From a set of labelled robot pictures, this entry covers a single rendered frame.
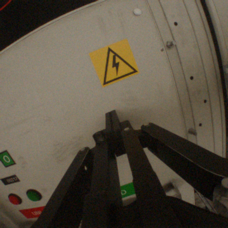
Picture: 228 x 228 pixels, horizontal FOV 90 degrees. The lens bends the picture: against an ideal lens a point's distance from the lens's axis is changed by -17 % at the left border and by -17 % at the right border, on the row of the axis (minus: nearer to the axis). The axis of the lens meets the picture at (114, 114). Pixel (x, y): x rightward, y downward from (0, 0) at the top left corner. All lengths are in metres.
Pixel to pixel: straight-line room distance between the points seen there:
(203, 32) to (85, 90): 0.26
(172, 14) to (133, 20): 0.12
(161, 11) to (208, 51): 0.13
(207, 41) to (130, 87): 0.21
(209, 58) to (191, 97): 0.09
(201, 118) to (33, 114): 0.33
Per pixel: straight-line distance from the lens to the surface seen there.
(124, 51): 0.19
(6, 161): 0.30
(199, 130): 0.35
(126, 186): 0.28
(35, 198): 0.33
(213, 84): 0.34
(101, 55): 0.19
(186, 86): 0.30
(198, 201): 0.44
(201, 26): 0.33
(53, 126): 0.22
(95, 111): 0.20
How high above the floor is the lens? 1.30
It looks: 17 degrees down
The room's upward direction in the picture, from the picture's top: 23 degrees counter-clockwise
